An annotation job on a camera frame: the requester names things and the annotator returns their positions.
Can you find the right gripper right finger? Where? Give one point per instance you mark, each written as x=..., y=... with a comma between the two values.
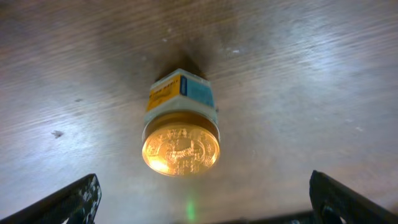
x=333, y=202

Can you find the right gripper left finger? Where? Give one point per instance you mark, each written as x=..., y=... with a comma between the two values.
x=75, y=203

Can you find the small jar gold lid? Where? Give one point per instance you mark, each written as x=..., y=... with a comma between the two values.
x=181, y=135

